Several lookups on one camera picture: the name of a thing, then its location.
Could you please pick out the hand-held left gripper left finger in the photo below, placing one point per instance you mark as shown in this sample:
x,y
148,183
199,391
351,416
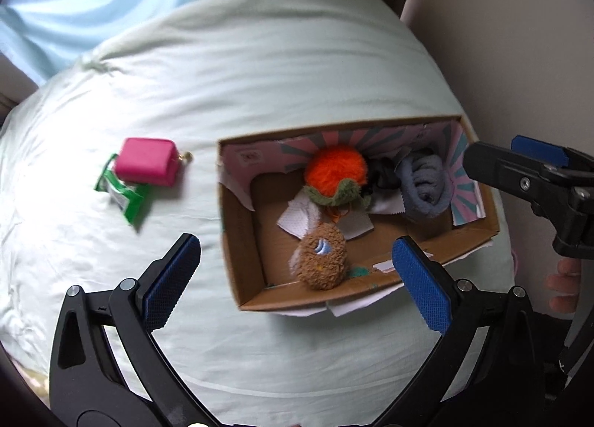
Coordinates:
x,y
174,278

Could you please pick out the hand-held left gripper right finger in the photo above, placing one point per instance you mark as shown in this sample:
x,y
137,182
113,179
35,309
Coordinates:
x,y
422,283

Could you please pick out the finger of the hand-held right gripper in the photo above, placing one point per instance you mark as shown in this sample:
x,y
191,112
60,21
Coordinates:
x,y
533,147
506,171

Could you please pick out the patterned cardboard box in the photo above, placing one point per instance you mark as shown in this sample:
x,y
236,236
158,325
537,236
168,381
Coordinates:
x,y
260,232

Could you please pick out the brown plush toy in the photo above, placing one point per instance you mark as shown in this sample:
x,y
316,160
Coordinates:
x,y
322,260

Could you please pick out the black scrunchie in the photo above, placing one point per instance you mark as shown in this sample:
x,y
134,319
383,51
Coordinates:
x,y
385,174

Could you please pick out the orange plush toy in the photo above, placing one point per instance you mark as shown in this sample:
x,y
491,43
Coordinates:
x,y
334,171

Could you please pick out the person's right hand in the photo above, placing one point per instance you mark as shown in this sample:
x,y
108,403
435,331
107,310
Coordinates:
x,y
564,285

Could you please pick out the green packet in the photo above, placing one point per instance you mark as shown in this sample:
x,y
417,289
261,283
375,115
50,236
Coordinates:
x,y
132,204

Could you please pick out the pink pouch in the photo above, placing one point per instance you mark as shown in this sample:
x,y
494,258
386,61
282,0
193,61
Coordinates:
x,y
144,162

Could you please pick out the cream folded blanket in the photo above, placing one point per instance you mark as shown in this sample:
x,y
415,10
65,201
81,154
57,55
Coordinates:
x,y
32,380

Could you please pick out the beige headboard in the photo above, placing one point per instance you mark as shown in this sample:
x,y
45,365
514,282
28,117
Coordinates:
x,y
11,88

